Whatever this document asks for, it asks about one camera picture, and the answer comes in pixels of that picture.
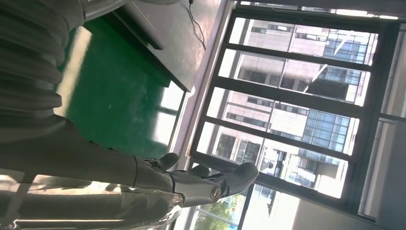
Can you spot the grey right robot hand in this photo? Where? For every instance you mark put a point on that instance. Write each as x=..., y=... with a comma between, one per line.
x=79, y=165

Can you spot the green conveyor belt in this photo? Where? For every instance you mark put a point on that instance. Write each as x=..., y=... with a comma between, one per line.
x=111, y=95

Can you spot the building outside window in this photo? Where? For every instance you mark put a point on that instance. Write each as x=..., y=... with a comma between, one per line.
x=285, y=120

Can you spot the black framed window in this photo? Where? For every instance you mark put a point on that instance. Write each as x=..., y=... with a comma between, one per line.
x=285, y=95

